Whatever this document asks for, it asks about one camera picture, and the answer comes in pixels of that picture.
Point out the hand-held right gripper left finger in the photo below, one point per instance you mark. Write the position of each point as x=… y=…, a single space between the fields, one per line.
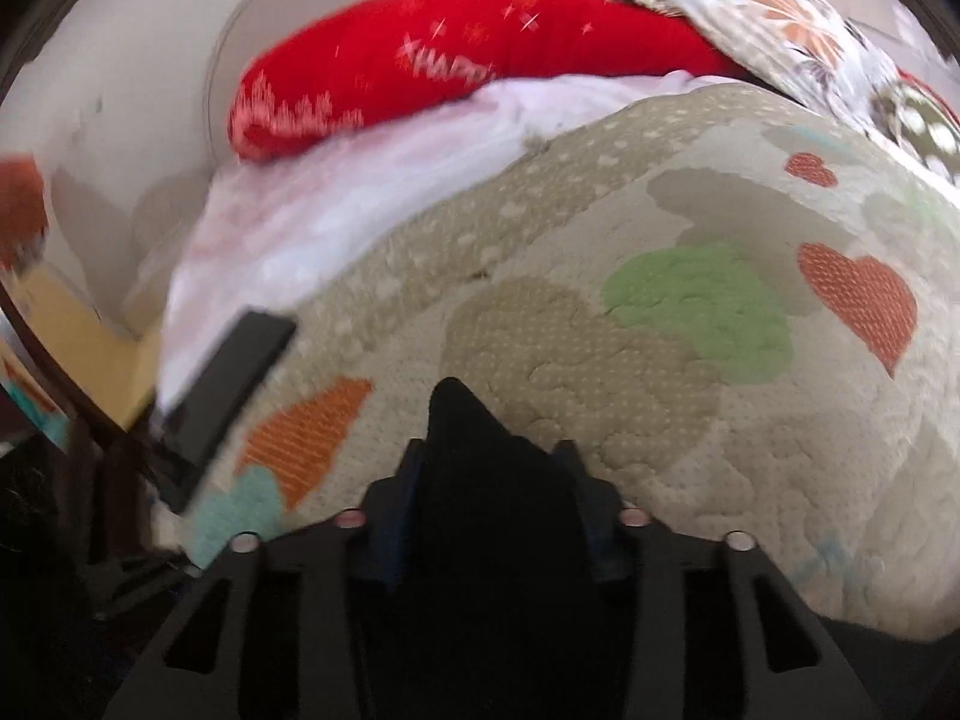
x=394 y=540

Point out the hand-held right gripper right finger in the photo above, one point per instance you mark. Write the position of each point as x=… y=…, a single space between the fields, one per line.
x=604 y=540

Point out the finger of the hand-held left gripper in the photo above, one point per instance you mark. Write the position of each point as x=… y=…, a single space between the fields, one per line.
x=232 y=390

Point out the black pants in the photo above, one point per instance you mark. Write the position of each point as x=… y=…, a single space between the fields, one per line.
x=487 y=540

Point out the quilted heart-patterned bedspread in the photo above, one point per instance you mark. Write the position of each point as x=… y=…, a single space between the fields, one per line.
x=600 y=390

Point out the red blanket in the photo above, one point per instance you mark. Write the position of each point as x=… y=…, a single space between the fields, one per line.
x=412 y=52

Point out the green patterned bolster pillow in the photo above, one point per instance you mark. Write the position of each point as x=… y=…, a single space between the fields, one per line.
x=926 y=139

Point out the white floral pillow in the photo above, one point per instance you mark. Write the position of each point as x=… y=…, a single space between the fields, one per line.
x=787 y=22

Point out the red cloth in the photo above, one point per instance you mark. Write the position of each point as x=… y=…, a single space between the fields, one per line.
x=934 y=96

